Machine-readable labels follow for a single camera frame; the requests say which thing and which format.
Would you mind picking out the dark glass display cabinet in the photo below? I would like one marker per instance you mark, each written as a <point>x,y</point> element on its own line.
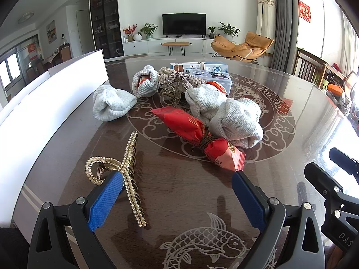
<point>105,19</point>

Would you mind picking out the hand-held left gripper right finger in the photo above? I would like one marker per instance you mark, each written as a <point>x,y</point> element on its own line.
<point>249,201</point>

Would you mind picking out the grey curtain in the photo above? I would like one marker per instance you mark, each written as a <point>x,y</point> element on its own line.
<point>283,33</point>

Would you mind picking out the gold metal hair claw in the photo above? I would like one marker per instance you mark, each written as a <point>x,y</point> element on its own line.
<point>169,95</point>

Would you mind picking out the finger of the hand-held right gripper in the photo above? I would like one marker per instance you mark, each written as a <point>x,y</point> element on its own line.
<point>345,162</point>
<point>322,179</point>

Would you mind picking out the wooden bench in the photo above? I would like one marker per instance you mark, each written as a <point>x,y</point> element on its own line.
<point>175,44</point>

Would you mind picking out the covered standing air conditioner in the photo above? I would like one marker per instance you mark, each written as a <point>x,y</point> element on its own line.
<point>266,19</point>

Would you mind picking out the white medicine box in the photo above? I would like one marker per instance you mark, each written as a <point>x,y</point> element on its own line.
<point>182,66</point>

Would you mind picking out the green potted plant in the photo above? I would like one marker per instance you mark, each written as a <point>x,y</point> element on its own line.
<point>147,29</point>

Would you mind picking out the black television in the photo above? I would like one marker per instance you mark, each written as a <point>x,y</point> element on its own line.
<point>183,23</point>

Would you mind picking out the red flower bouquet vase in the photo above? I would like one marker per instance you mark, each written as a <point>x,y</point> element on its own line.
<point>130,30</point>

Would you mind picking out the framed wall painting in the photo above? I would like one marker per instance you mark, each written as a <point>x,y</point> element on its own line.
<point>50,32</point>

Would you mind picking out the red window sign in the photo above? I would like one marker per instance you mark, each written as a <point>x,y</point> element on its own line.
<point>32,50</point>

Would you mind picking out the blue medicine box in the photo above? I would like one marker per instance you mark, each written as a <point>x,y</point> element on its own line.
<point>216,66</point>

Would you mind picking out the white knit work glove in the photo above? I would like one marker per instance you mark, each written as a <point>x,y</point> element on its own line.
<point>147,85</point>
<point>204,101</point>
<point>238,123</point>
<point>112,103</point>

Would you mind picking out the clear plastic lidded box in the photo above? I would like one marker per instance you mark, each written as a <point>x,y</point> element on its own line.
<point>218,77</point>

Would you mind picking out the orange object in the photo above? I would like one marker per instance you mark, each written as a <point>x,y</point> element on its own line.
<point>335,89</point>

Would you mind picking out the wooden slatted chair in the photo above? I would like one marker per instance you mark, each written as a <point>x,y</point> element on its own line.
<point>305,64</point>

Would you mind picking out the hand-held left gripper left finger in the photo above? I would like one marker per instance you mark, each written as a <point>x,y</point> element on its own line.
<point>105,199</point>

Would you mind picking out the pearl rhinestone hair claw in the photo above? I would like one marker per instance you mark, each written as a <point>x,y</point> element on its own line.
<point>131,157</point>

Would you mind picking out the white round vase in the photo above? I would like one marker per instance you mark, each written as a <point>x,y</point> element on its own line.
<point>137,37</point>

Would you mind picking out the round ceiling lamp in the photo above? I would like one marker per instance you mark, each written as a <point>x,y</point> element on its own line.
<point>26,17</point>

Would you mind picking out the red snack packet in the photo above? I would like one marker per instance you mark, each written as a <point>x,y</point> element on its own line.
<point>185,124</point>

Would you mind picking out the red wall hanging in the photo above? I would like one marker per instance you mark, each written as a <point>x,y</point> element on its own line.
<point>305,11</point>

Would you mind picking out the brown dining chair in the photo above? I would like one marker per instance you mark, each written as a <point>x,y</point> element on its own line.
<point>65,53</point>

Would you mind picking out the white television cabinet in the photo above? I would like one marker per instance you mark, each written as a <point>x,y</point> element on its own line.
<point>140,46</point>

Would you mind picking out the orange lounge chair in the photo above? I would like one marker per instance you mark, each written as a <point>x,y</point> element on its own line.
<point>227,47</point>

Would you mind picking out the large leafy potted plant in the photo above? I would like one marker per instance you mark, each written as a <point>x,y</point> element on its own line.
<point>228,29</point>

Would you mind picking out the small potted plant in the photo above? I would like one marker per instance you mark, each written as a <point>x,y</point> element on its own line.
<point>211,32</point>

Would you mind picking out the rhinestone bow hair clip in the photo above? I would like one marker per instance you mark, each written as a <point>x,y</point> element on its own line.
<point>179,78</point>

